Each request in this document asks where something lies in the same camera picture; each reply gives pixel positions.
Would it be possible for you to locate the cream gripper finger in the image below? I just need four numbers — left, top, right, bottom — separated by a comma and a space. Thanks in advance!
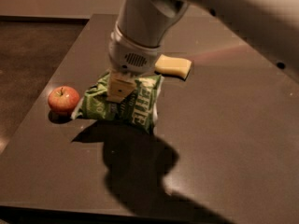
107, 70, 136, 104

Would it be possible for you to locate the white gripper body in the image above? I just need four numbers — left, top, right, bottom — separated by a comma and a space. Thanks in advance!
108, 21, 161, 76

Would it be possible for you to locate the green jalapeno chip bag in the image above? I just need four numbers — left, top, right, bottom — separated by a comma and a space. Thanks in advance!
71, 71, 164, 133

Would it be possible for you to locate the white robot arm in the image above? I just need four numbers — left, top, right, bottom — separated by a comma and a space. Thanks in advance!
107, 0, 299, 103

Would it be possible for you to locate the red apple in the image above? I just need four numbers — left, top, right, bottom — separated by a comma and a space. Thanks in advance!
48, 86, 80, 117

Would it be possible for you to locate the yellow sponge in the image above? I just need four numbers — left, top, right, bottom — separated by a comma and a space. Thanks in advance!
155, 55, 192, 79

